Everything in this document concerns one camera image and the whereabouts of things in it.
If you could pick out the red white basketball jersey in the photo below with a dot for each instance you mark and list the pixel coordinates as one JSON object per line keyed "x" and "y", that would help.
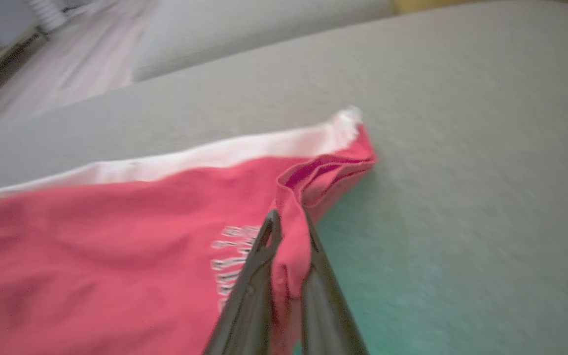
{"x": 91, "y": 246}

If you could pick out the grey sofa cushion block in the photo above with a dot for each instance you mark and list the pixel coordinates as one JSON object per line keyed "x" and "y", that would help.
{"x": 244, "y": 34}

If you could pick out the mustard yellow cushion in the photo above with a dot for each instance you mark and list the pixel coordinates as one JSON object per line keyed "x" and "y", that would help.
{"x": 427, "y": 4}

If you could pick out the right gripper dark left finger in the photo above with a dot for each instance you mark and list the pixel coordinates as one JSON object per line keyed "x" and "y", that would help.
{"x": 249, "y": 305}

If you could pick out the white ribbed object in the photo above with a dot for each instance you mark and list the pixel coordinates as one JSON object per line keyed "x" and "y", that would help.
{"x": 47, "y": 14}

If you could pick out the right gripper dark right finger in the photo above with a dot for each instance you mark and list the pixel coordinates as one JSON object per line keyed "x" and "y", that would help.
{"x": 326, "y": 305}

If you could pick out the grey fabric sofa seat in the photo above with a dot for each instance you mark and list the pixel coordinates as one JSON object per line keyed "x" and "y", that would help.
{"x": 461, "y": 148}

